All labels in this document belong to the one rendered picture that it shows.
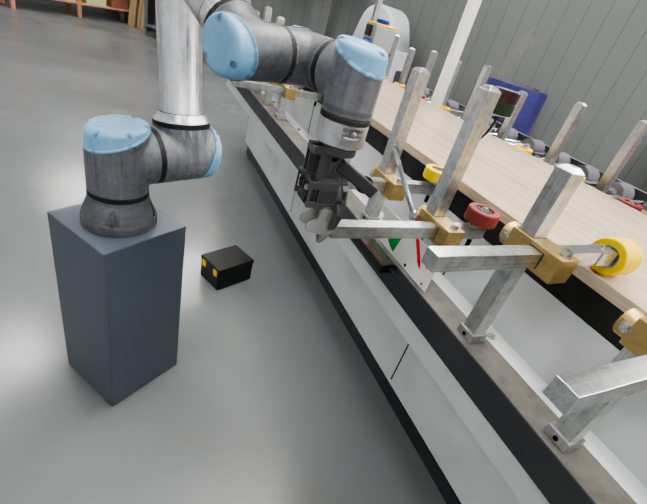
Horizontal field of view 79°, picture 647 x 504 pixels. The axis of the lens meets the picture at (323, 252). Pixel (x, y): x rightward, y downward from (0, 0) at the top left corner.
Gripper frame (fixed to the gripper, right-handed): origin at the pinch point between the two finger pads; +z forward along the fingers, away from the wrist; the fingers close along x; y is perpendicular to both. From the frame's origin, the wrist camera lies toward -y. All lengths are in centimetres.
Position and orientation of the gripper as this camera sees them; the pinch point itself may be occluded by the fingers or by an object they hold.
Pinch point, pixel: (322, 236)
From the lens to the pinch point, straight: 83.3
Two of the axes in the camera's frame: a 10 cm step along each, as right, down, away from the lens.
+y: -9.0, 0.1, -4.3
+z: -2.4, 8.2, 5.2
